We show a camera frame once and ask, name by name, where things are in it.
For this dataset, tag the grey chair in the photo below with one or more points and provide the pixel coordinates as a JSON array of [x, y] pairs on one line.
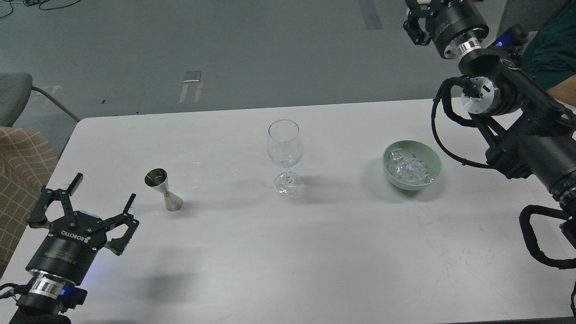
[[15, 91]]

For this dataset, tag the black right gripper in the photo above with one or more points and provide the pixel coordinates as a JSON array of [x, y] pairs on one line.
[[451, 19]]

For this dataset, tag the clear wine glass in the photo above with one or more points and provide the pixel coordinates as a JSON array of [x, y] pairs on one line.
[[285, 149]]

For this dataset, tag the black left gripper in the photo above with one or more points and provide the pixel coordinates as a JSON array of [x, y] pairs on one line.
[[73, 241]]

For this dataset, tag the clear ice cubes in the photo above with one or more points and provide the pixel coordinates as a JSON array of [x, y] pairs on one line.
[[409, 168]]

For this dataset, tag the person in teal shirt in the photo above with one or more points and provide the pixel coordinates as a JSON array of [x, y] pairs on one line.
[[550, 59]]

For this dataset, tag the steel cocktail jigger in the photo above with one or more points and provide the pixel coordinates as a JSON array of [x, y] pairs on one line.
[[157, 180]]

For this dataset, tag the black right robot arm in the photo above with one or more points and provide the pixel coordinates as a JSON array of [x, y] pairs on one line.
[[527, 131]]

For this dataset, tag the white office chair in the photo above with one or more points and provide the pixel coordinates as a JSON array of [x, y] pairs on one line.
[[531, 14]]

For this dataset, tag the green bowl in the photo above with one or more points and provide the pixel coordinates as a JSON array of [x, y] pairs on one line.
[[424, 152]]

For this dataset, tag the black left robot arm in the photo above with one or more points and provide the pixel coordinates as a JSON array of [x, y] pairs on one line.
[[32, 305]]

